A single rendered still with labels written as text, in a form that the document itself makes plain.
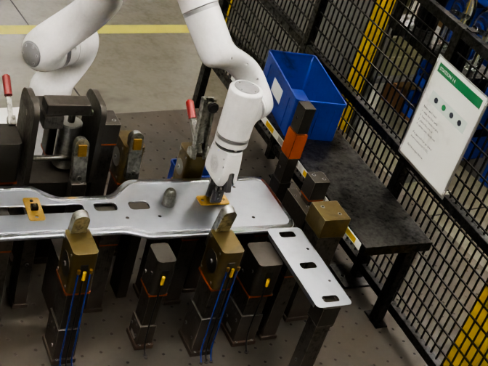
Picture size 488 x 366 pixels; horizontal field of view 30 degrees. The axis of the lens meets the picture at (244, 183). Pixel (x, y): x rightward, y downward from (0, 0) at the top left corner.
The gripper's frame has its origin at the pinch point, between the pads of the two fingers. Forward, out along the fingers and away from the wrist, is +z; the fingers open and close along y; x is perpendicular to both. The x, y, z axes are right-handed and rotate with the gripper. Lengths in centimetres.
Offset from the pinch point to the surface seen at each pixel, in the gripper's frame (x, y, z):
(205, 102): -1.5, -15.2, -17.9
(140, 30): 98, -291, 103
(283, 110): 34.1, -31.4, -5.2
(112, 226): -29.4, 7.6, 2.9
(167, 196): -13.7, 1.0, -0.2
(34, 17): 36, -300, 103
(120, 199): -24.4, -2.6, 3.0
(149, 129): 16, -79, 33
